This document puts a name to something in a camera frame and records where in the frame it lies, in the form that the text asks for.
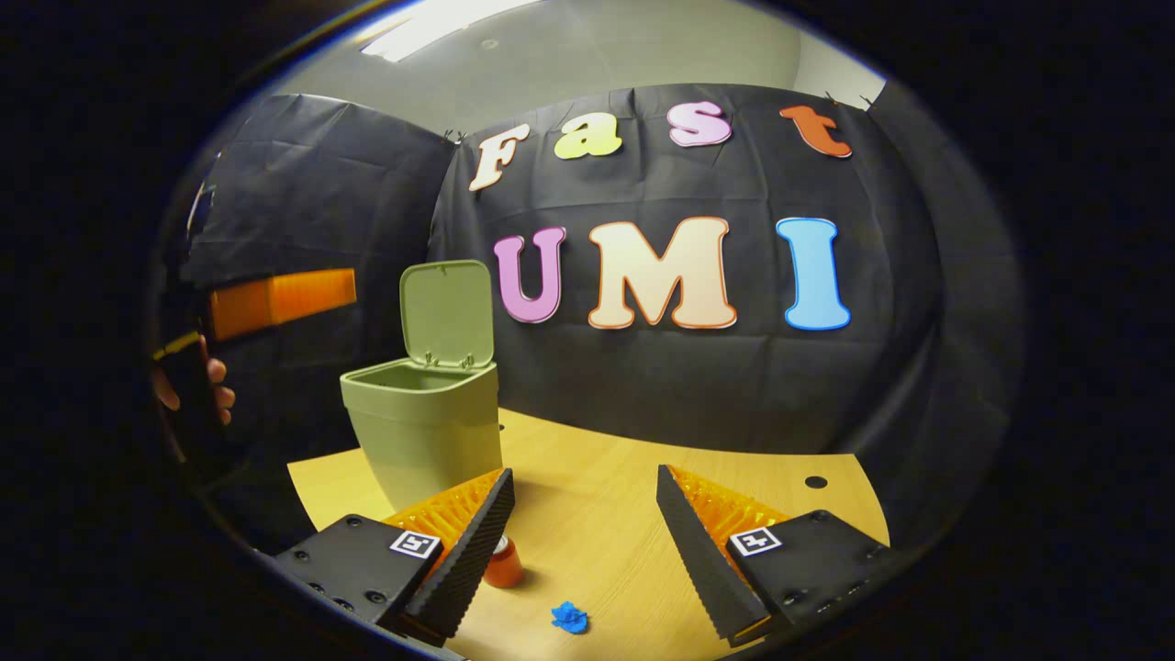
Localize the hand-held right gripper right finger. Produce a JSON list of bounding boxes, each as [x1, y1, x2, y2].
[[655, 465, 905, 648]]

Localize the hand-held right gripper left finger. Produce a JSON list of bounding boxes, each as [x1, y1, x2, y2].
[[266, 468, 517, 648]]

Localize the green desktop garbage bin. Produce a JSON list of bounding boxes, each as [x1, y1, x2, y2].
[[339, 260, 505, 514]]

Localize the wooden desktop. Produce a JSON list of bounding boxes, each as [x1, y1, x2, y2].
[[286, 407, 891, 661]]

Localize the black backdrop cloth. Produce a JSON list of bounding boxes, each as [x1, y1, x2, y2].
[[151, 83, 1027, 552]]

